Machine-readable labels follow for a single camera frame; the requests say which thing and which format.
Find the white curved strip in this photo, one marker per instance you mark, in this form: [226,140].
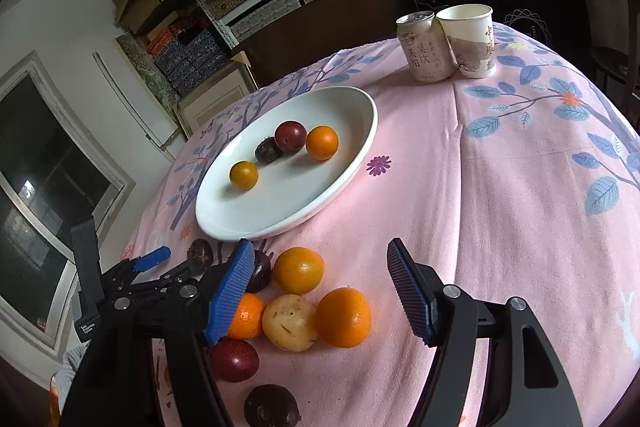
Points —
[125,97]

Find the orange patterned box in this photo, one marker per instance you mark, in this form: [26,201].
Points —
[160,39]

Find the green marbled slab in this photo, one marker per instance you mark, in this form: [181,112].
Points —
[145,67]

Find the white oval plate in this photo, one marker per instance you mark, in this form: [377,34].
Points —
[300,187]

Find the dark wooden chair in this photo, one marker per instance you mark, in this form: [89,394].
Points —
[631,57]

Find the white paper cup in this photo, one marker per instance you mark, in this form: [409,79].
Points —
[472,42]

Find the white framed window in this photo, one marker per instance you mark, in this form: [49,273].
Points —
[40,157]

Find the dark purple passion fruit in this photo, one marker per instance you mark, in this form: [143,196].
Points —
[267,151]
[272,407]
[200,251]
[262,271]

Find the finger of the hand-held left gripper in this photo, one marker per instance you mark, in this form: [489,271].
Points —
[152,258]
[176,274]

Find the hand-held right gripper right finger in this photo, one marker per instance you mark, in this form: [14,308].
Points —
[407,292]

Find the red plum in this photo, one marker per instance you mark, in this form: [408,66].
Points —
[290,136]
[233,359]

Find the pink printed tablecloth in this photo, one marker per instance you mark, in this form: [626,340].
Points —
[475,207]

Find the stack of blue patterned boxes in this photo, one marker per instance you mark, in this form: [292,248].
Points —
[192,57]

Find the brown wooden panel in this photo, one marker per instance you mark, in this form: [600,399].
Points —
[320,27]

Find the greenish orange tangerine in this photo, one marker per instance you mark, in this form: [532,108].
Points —
[243,175]

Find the yellow round fruit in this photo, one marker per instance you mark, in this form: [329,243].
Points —
[290,322]

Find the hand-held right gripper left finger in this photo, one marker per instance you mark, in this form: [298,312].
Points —
[231,292]

